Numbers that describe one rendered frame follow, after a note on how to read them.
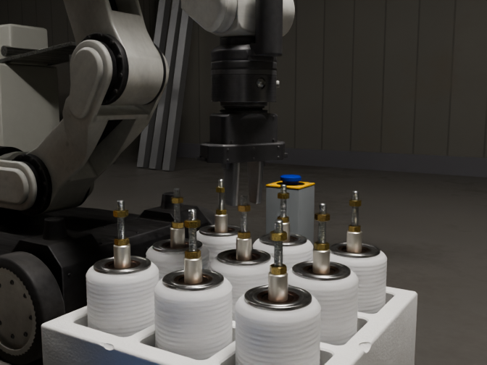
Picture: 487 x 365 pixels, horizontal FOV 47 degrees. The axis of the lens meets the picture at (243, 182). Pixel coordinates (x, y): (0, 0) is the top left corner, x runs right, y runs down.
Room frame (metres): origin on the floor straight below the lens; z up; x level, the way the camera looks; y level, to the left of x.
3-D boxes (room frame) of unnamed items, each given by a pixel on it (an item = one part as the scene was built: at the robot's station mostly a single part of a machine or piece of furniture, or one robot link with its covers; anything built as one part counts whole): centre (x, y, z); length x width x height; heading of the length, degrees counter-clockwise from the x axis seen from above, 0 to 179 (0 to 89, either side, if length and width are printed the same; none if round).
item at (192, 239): (0.66, 0.06, 0.30); 0.01 x 0.01 x 0.08
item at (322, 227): (0.70, -0.10, 0.30); 0.01 x 0.01 x 0.08
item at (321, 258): (0.70, -0.10, 0.26); 0.02 x 0.02 x 0.03
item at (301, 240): (0.86, -0.06, 0.25); 0.08 x 0.08 x 0.01
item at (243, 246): (0.76, 0.00, 0.26); 0.02 x 0.02 x 0.03
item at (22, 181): (1.34, 0.50, 0.28); 0.21 x 0.20 x 0.13; 58
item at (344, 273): (0.70, -0.10, 0.25); 0.08 x 0.08 x 0.01
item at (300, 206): (1.05, -0.09, 0.16); 0.07 x 0.07 x 0.31; 58
